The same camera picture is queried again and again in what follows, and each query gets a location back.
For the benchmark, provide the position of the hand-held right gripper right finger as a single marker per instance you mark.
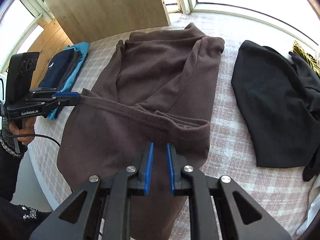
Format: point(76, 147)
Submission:
point(170, 170)

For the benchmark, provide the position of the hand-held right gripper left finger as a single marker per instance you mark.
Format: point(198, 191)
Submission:
point(149, 170)

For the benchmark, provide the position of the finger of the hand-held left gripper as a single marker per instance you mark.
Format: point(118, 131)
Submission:
point(67, 102)
point(66, 95)

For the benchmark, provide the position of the brown fleece sweatshirt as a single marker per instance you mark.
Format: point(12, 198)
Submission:
point(150, 80)

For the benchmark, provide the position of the stack of folded clothes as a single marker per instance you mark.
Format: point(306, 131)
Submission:
point(81, 52)

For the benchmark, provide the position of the person's left hand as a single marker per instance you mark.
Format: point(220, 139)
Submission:
point(27, 132)

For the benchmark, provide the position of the navy folded t-shirt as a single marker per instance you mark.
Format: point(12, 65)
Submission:
point(57, 70)

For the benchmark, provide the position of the grey folded garment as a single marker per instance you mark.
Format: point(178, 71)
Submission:
point(73, 66)

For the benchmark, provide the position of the pine plank panel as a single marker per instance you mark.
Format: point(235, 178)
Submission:
point(47, 42)

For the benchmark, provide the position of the pink plaid blanket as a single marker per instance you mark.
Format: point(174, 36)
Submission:
point(225, 185)

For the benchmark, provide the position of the light oak board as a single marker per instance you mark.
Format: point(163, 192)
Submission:
point(107, 7)

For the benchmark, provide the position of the yellow black patterned garment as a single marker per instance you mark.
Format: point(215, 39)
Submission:
point(307, 57)

